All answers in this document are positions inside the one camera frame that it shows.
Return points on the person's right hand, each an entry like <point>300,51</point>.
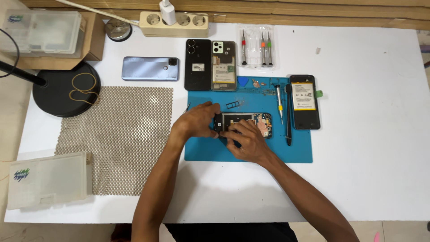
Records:
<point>250,143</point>

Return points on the person's left hand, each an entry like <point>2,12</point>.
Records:
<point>195,121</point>

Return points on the person's right fingers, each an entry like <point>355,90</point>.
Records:
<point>235,132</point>

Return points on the phone with circuit board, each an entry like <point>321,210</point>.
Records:
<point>260,124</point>

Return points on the silver tweezers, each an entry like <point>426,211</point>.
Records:
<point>187,108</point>

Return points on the black sim tray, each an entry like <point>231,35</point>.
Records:
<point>232,105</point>

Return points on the blue triangular pick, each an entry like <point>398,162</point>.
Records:
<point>243,81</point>

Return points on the yellow-tipped silver screwdriver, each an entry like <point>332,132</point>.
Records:
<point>279,102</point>

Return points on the small copper phone part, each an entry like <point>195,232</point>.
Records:
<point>256,83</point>

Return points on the black spudger tool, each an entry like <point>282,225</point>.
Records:
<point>288,114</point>

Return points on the scattered small screws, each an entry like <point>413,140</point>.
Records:
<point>267,84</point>

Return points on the blue repair mat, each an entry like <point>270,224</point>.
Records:
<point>295,151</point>

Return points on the black phone with exposed battery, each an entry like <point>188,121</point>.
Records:
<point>304,100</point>

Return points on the red-collared precision screwdriver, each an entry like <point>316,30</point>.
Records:
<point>244,47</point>

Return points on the orange-collared precision screwdriver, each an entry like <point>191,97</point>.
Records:
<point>263,48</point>

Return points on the green-collared precision screwdriver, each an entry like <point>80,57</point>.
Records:
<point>269,48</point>

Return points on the clear plastic screwdriver case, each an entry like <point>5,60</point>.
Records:
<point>253,43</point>

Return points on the green pull tab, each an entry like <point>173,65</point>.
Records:
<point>319,94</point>

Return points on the person's black shorts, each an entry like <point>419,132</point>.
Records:
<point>231,232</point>

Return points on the beige mesh mat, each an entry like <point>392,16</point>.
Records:
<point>127,141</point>

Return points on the lavender phone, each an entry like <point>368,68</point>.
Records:
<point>147,69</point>

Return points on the beige power strip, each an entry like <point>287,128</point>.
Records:
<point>181,28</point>

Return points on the white charger plug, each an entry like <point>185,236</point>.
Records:
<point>167,12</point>

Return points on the wooden board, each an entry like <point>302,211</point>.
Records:
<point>302,10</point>

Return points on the round metal disc container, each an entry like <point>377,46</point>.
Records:
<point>118,29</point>

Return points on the tan rubber bands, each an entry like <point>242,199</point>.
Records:
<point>84,88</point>

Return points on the brown cardboard box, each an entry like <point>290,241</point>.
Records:
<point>95,40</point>

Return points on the black desk lamp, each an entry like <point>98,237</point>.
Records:
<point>60,97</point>

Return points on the clear plastic organizer box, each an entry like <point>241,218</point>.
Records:
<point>43,32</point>
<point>50,179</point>

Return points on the opened phone with green camera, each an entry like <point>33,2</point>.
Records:
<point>223,67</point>

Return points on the black phone with dual camera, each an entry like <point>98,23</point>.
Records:
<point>197,64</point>

